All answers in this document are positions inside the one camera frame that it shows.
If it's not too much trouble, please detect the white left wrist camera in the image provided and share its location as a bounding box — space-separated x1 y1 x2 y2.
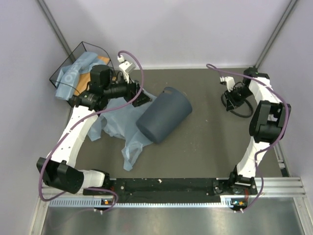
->
117 55 136 84

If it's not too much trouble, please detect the aluminium frame rail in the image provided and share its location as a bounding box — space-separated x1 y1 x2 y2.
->
43 177 306 212

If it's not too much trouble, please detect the light blue printed trash bag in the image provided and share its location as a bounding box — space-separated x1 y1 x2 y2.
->
55 51 98 100

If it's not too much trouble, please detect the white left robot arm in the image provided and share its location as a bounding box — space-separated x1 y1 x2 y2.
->
36 61 150 194

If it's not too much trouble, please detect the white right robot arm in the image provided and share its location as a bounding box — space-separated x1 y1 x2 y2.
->
220 67 291 194

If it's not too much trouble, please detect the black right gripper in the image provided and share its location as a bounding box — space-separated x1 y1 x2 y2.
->
223 86 253 112

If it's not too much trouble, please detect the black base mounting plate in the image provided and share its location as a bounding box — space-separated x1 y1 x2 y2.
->
83 177 257 203

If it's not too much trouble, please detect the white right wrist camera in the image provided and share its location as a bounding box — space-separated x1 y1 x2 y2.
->
220 76 235 92

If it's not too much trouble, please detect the black wire shelf rack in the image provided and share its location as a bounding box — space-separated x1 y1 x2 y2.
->
49 41 116 107

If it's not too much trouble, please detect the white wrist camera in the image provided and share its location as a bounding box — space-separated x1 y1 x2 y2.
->
117 55 136 84
220 76 235 92

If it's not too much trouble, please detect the black trash bin rim ring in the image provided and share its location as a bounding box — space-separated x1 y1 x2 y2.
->
221 92 255 120

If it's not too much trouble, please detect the dark blue trash bin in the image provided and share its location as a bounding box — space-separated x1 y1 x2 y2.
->
136 87 193 143

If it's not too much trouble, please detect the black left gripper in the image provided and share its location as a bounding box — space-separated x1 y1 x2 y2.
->
103 70 152 107

